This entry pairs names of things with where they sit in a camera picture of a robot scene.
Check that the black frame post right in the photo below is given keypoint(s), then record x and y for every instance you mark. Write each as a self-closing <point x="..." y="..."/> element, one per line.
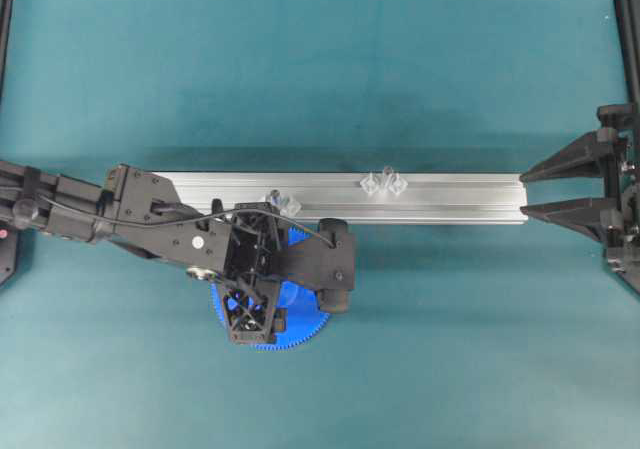
<point x="627" y="17"/>

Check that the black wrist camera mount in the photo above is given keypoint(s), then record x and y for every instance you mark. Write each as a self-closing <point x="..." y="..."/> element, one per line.
<point x="326" y="268"/>

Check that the black frame post left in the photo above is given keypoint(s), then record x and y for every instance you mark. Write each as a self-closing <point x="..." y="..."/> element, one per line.
<point x="5" y="22"/>

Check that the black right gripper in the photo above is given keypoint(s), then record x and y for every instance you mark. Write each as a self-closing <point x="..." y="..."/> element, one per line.
<point x="611" y="153"/>

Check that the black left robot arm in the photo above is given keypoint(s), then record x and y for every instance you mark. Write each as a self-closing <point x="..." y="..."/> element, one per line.
<point x="142" y="213"/>

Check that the clear bracket above lower shaft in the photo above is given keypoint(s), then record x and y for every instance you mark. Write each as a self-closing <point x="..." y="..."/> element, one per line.
<point x="289" y="207"/>

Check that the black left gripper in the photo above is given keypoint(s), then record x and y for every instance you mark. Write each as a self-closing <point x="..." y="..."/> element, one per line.
<point x="251" y="314"/>

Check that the clear bracket above shaft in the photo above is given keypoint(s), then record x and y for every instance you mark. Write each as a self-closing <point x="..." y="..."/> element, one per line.
<point x="289" y="207"/>
<point x="396" y="184"/>

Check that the silver aluminium extrusion rail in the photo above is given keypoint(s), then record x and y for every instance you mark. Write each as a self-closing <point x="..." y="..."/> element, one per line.
<point x="430" y="198"/>

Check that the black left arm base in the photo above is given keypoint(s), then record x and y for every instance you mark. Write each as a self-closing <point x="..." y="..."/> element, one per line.
<point x="9" y="252"/>

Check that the lower steel shaft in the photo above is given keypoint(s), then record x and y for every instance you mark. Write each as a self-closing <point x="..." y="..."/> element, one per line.
<point x="278" y="199"/>

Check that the clear bracket below upper shaft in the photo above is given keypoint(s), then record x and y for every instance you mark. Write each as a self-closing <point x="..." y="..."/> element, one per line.
<point x="371" y="184"/>

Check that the clear bracket above upper shaft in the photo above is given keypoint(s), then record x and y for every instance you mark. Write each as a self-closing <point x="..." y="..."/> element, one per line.
<point x="396" y="184"/>

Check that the black frame post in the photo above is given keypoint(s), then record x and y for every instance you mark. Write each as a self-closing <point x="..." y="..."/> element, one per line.
<point x="5" y="22"/>
<point x="627" y="17"/>

